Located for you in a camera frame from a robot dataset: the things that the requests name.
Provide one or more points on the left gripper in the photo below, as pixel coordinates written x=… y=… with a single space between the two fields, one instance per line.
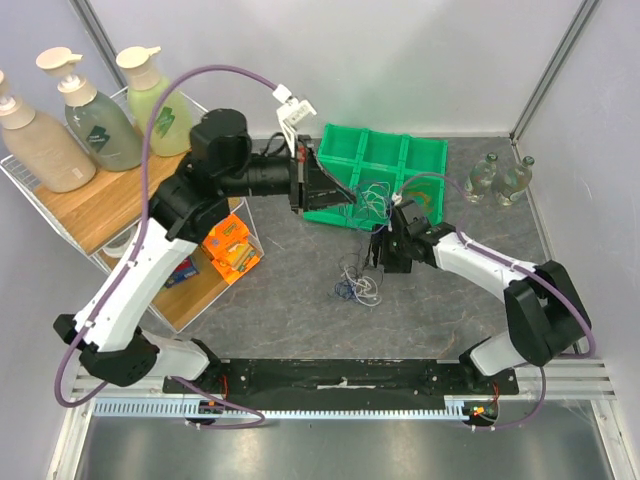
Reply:
x=311 y=186

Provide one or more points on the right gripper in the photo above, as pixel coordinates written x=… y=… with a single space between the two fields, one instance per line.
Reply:
x=388 y=250

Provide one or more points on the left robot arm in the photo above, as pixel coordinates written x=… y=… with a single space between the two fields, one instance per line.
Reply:
x=181 y=212

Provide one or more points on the green compartment bin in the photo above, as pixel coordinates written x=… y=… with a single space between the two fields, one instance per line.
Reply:
x=375 y=165

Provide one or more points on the orange snack box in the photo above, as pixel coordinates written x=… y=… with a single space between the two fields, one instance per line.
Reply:
x=230 y=250

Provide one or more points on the right clear glass bottle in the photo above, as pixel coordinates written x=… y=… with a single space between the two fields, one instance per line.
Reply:
x=512 y=185

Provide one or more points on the blue snack box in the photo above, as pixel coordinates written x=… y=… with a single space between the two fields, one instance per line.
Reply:
x=184 y=271

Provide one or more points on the dark green pump bottle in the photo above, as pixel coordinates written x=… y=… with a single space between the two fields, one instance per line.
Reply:
x=96 y=120

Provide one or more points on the beige pump bottle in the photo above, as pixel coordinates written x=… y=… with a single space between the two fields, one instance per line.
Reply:
x=43 y=144

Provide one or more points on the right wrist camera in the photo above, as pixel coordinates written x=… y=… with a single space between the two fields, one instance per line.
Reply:
x=396 y=198

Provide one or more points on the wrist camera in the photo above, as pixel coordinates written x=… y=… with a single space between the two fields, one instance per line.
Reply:
x=290 y=113
x=396 y=198

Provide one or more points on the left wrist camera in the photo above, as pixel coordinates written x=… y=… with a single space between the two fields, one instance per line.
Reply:
x=290 y=113

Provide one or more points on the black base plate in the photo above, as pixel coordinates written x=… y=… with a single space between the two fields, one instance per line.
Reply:
x=348 y=383

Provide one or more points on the grey slotted cable duct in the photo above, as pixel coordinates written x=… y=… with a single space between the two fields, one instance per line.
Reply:
x=196 y=408

